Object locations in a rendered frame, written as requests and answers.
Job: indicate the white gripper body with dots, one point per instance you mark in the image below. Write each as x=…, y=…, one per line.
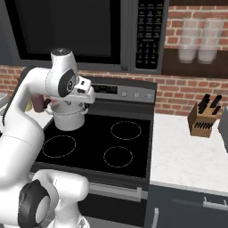
x=86, y=95

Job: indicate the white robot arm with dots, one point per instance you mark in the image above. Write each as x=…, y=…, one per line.
x=17, y=139

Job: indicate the dark purple eggplant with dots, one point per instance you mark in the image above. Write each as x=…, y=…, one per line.
x=37, y=104

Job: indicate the silver stove knob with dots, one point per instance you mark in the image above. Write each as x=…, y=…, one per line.
x=124, y=94
x=149, y=96
x=136, y=95

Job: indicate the yellow-green vegetable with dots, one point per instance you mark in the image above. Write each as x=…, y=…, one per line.
x=28, y=106

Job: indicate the black hob with control panel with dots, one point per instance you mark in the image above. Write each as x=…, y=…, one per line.
x=118, y=142

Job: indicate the black microwave oven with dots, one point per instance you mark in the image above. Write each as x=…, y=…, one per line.
x=98, y=29

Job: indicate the dark wooden shelf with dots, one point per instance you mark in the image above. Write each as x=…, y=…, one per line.
x=172, y=65

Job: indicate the black oven door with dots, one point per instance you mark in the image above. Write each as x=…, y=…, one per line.
x=115, y=212

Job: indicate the stack of clear cups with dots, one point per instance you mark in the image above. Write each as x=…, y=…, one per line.
x=188, y=41
x=209, y=41

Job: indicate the wooden knife block with knives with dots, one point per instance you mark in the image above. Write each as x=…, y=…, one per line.
x=201, y=123

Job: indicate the grey appliance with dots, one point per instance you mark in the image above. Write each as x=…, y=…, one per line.
x=223, y=130

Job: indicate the dark grey drawer front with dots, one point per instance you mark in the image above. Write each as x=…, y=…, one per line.
x=184, y=212

